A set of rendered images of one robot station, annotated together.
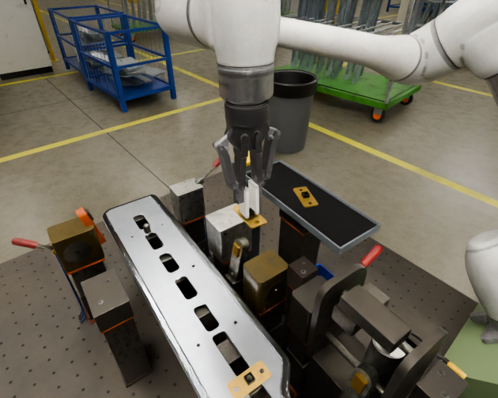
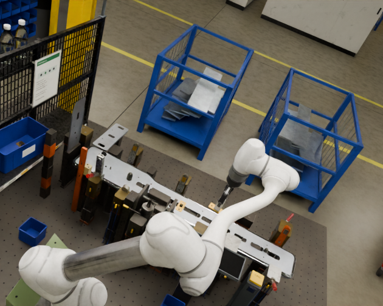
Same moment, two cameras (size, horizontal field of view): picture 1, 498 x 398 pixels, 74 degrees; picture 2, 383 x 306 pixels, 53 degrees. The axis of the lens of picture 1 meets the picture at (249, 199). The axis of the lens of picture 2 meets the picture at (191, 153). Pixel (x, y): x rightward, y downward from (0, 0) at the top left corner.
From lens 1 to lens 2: 1.97 m
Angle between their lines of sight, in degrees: 95
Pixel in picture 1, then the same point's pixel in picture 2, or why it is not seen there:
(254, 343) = (186, 217)
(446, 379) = (132, 197)
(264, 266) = (200, 228)
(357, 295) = (166, 198)
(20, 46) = not seen: outside the picture
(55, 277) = (296, 268)
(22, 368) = (258, 231)
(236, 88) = not seen: hidden behind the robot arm
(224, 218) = (233, 240)
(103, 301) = not seen: hidden behind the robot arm
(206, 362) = (196, 207)
